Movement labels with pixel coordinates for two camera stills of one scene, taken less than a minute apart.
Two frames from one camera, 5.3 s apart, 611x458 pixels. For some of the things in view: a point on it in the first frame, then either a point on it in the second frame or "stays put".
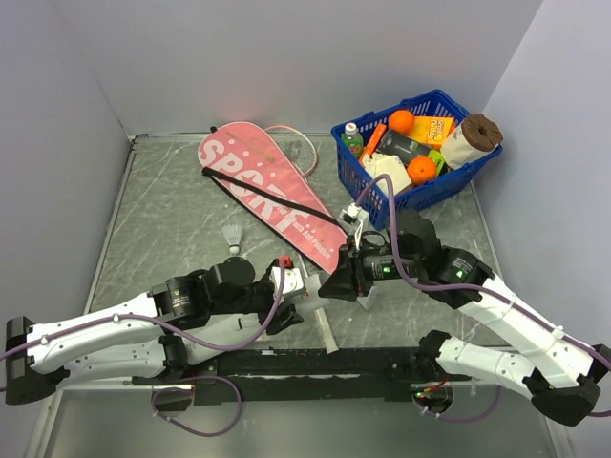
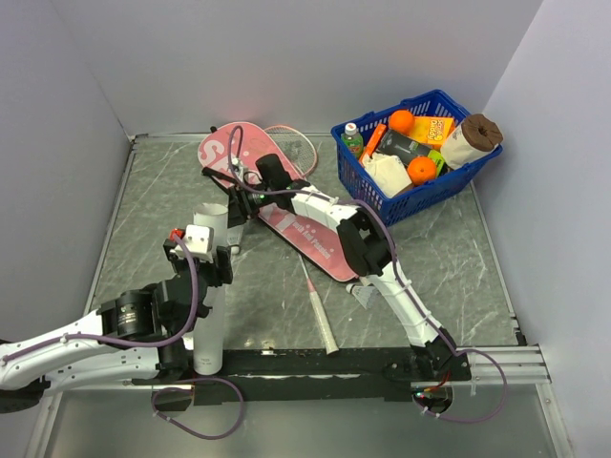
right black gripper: (349, 275) -> (239, 207)
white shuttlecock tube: (238, 328) -> (208, 334)
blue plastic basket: (433, 104) stays put
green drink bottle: (353, 139) stays put
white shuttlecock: (233, 233) stays put
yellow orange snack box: (432, 129) stays put
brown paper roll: (474, 138) stays put
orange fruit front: (421, 169) stays put
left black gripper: (288, 316) -> (221, 273)
